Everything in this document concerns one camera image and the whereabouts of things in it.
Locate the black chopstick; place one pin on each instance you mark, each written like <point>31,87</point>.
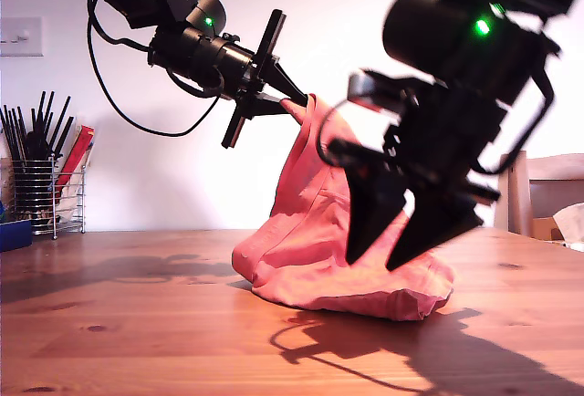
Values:
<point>9,134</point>
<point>64,136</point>
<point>60,122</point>
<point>40,111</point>
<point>49,111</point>

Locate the blue box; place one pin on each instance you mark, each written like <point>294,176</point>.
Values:
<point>15,235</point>

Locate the orange cardboard box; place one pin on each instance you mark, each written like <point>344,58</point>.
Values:
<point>543,228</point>

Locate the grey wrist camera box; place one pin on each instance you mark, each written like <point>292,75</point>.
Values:
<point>360,88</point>

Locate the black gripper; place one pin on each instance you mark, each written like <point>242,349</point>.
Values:
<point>242,72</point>

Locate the red underwear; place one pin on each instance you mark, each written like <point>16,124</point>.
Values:
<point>310,254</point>

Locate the white tissue paper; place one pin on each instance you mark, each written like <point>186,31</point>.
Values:
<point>572,222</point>

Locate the red chopstick packet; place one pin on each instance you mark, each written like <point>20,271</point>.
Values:
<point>76,147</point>

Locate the white light switch plate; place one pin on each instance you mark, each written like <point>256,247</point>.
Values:
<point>20,36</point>

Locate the wooden chair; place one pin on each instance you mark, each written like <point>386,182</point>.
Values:
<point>520,213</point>

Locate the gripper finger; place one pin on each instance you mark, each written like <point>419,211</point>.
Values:
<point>433,227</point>
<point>369,213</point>

